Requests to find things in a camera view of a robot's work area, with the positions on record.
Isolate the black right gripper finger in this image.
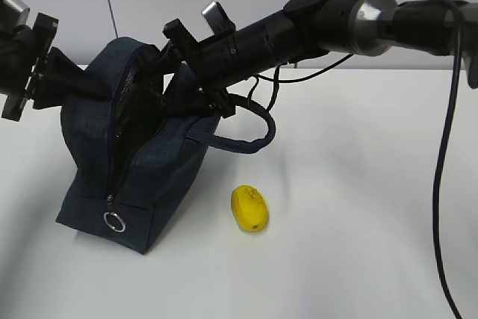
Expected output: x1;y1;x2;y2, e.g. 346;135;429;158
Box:
133;48;183;91
147;87;221;120

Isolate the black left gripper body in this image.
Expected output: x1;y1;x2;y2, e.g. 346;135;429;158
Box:
1;13;58;122

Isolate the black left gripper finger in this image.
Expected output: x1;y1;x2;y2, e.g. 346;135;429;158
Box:
33;47;112;110

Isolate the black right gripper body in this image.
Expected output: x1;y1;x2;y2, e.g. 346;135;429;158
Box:
163;19;235;118

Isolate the dark navy fabric bag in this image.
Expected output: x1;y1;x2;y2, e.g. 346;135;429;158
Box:
56;37;276;254

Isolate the yellow toy lemon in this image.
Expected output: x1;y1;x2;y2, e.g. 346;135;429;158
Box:
231;185;269;233

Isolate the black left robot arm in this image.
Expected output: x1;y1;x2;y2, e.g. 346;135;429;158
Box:
1;13;112;122

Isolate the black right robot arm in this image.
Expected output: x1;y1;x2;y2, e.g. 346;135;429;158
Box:
140;0;477;116

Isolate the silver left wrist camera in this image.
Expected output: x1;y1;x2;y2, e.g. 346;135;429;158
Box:
1;0;30;31

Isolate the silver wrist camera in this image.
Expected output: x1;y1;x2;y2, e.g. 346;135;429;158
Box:
1;0;30;31
202;1;236;35

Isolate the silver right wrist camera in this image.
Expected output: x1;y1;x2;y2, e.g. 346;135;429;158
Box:
202;1;236;35

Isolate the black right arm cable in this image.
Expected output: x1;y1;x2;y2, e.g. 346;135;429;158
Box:
246;0;468;319

